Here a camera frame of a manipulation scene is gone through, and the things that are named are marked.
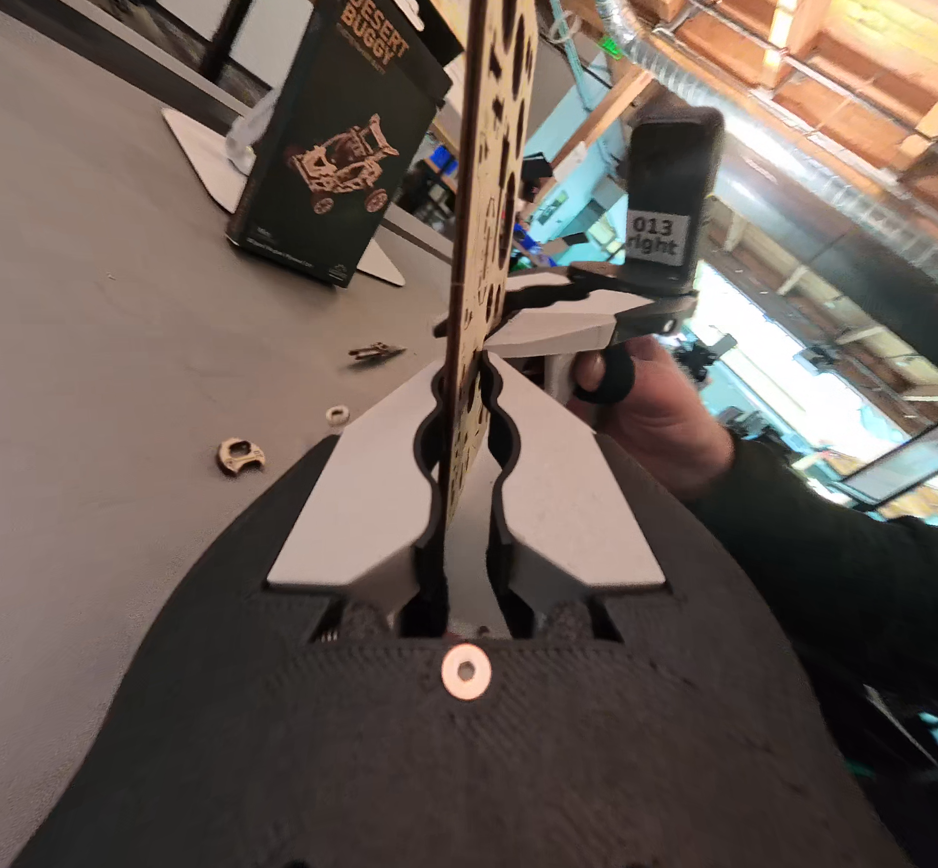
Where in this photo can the wooden parts sheet round holes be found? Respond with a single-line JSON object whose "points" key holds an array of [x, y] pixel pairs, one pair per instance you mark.
{"points": [[478, 149]]}

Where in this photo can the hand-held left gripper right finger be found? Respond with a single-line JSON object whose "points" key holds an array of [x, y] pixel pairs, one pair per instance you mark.
{"points": [[586, 509]]}

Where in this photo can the green exit sign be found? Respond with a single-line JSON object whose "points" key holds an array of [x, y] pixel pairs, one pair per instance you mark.
{"points": [[612, 47]]}

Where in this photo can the black monitor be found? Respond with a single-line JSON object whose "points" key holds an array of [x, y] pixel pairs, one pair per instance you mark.
{"points": [[890, 472]]}

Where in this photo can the dark model kit box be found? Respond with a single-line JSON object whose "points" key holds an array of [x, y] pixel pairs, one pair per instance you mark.
{"points": [[330, 149]]}

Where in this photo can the person's right forearm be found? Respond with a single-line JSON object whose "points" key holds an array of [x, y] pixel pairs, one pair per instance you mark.
{"points": [[821, 553]]}

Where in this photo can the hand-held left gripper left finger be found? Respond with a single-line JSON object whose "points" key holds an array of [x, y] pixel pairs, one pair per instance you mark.
{"points": [[366, 501]]}

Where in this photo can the wooden crescent part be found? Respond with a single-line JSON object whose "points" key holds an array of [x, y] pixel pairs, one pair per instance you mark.
{"points": [[227, 463]]}

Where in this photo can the person's right hand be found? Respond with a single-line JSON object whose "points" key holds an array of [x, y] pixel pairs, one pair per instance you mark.
{"points": [[659, 428]]}

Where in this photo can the black desk frame leg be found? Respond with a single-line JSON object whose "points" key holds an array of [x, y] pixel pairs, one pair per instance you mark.
{"points": [[238, 10]]}

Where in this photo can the flat wooden model frame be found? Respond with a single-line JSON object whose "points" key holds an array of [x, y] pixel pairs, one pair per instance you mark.
{"points": [[377, 353]]}

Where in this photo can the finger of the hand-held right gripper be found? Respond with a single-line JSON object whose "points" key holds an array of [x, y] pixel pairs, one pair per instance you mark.
{"points": [[586, 300], [549, 336]]}

